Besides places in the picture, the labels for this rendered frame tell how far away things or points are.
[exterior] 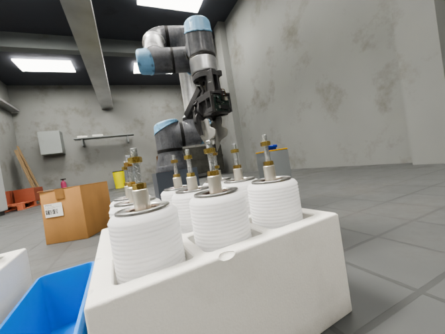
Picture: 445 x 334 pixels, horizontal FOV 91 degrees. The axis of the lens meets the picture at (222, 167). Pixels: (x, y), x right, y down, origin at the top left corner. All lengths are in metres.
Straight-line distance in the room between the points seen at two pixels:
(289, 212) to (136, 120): 8.46
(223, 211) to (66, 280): 0.43
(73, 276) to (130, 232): 0.35
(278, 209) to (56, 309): 0.52
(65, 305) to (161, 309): 0.39
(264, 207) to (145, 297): 0.23
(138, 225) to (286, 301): 0.24
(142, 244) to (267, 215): 0.21
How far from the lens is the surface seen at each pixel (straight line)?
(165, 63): 0.75
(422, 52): 2.74
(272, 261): 0.36
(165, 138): 1.01
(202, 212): 0.34
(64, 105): 9.02
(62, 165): 8.72
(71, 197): 1.49
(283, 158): 0.67
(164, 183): 0.96
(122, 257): 0.32
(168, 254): 0.32
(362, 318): 0.51
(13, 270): 0.61
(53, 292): 0.66
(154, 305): 0.30
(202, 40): 0.67
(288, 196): 0.40
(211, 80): 0.61
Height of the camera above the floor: 0.30
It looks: 1 degrees down
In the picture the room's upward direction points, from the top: 9 degrees counter-clockwise
